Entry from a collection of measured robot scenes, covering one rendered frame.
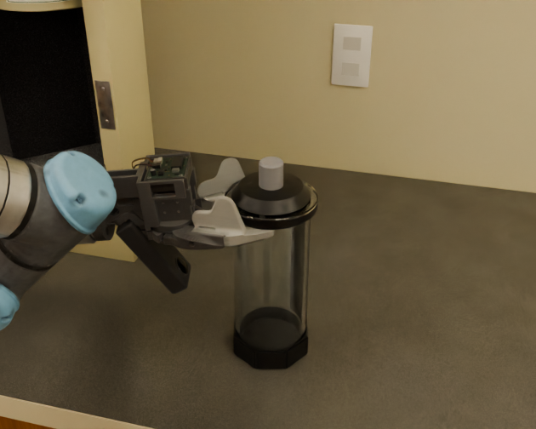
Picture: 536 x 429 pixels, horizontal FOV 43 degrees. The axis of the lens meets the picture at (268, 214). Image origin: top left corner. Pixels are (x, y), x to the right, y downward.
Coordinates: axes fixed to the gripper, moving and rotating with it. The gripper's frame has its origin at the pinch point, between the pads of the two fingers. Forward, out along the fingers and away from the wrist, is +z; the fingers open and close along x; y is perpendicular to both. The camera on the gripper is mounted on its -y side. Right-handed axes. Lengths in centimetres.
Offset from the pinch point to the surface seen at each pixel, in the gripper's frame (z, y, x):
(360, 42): 17, 4, 53
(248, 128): -5, -14, 59
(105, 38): -19.9, 17.1, 18.8
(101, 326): -24.4, -18.0, 3.6
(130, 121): -19.7, 3.9, 22.5
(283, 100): 2, -8, 57
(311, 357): 4.0, -20.4, -2.4
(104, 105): -22.0, 7.8, 19.0
